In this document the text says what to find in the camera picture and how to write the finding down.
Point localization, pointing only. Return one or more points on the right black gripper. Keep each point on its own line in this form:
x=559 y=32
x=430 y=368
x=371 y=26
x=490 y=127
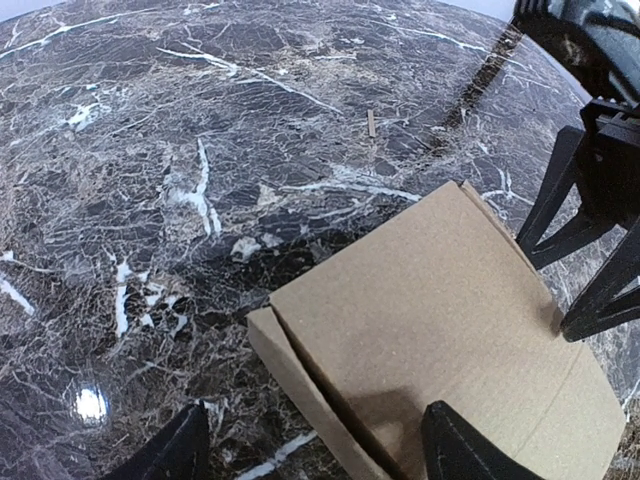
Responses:
x=602 y=163

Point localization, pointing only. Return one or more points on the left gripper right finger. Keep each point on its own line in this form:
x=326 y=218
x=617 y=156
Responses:
x=454 y=449

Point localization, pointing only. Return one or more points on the brown cardboard box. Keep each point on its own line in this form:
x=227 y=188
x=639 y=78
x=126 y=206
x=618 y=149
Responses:
x=437 y=304

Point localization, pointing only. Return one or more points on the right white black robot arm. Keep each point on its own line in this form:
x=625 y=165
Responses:
x=597 y=42

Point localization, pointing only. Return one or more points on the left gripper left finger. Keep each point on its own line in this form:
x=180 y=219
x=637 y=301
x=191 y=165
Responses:
x=180 y=450

